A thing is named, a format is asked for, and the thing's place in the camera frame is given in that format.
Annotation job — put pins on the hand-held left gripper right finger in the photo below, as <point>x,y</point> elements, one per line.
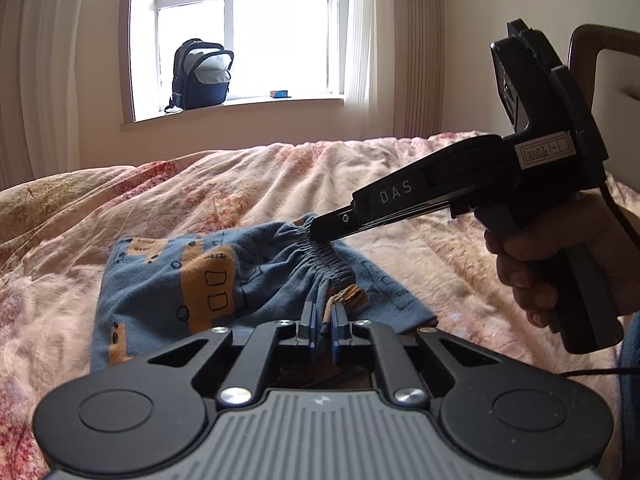
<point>340,335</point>

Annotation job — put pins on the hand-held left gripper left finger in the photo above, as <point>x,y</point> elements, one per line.
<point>309,330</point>

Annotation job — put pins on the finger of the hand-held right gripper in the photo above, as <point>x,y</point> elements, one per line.
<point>345,222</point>

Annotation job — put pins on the blue pants with orange print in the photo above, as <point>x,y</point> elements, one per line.
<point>210,280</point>

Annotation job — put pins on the person's right hand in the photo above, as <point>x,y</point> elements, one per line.
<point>605,255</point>

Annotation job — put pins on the wooden padded headboard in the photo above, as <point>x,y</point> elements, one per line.
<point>615,80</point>

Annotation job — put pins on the small blue and orange box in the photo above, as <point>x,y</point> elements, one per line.
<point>280,94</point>

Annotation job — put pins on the beige curtain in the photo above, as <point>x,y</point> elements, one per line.
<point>50,70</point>
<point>400,45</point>

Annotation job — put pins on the pink floral bed blanket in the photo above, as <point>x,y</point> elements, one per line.
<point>150,200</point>

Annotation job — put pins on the dark blue backpack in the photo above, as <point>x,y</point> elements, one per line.
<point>202,77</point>

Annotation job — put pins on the white framed window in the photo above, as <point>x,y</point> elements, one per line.
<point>250,35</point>

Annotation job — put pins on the person's blue clothing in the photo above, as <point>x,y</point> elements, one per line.
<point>631,400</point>

